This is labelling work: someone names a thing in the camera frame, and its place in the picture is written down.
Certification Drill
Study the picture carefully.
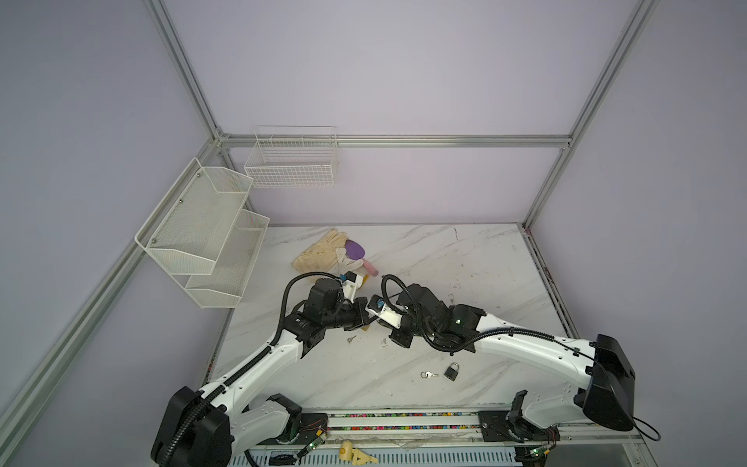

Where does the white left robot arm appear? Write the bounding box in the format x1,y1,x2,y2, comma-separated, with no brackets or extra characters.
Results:
151,272,372,466

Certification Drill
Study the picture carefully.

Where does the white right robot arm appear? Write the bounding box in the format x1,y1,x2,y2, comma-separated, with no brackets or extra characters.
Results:
367,274,661,443

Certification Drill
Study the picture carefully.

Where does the black padlock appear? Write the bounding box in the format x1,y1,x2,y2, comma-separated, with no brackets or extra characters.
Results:
444,362,460,381

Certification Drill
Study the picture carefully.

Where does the white cloth glove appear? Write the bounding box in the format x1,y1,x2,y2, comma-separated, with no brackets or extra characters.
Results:
335,248,369,283

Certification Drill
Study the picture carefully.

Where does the beige work glove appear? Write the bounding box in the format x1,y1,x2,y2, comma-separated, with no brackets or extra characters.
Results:
292,229,348,274

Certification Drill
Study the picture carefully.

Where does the purple pink spatula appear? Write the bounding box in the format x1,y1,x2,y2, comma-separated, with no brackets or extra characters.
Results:
345,239,379,277

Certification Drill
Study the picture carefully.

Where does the white mesh two-tier shelf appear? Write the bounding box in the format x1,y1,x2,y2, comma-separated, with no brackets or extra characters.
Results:
134,159,270,309

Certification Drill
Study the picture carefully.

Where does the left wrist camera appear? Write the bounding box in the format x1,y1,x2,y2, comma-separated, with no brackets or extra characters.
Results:
340,272,366,302

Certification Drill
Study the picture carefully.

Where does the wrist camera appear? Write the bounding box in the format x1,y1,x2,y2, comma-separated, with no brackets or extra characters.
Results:
340,272,366,302
366,295,403,329

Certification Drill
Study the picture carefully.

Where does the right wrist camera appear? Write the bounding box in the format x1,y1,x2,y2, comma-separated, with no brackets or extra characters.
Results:
366,295,403,329

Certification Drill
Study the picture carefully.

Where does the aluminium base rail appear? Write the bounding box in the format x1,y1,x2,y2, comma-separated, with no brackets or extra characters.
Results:
168,405,649,467

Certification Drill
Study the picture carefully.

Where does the white wire basket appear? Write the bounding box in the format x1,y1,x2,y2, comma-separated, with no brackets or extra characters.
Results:
244,126,338,189

